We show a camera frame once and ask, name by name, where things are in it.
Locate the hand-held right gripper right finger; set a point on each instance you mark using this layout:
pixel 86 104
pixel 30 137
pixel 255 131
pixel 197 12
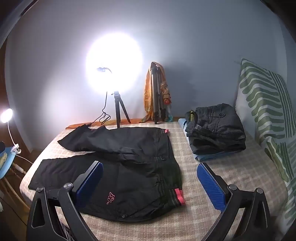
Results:
pixel 210 187

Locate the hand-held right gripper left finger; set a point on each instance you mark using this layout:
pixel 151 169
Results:
pixel 90 180

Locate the black pants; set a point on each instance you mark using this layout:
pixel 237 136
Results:
pixel 138 173

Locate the folded dark grey pants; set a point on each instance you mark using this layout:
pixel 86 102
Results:
pixel 215 129

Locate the checked beige blanket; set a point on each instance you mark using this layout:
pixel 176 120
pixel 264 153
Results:
pixel 208 220

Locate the black garment with yellow trim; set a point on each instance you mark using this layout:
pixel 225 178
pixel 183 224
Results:
pixel 191 115

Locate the green leaf print pillow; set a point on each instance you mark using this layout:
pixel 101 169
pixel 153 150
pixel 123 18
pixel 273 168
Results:
pixel 283 166

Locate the small black tripod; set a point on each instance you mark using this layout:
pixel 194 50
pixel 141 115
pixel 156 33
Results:
pixel 118 109

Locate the blue chair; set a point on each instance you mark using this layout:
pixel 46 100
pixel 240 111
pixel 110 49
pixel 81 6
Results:
pixel 7 169

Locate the yellow cloth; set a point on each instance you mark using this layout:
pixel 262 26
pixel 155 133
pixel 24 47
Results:
pixel 2 161

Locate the orange patterned scarf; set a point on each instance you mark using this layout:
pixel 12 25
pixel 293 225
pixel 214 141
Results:
pixel 146 97

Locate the green striped white pillow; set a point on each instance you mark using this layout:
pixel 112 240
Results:
pixel 263 97

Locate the white clip lamp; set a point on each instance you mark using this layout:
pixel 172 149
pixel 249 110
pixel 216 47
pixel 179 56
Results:
pixel 5 114

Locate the folded tall tripod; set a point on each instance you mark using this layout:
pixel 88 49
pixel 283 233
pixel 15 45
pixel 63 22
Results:
pixel 154 92

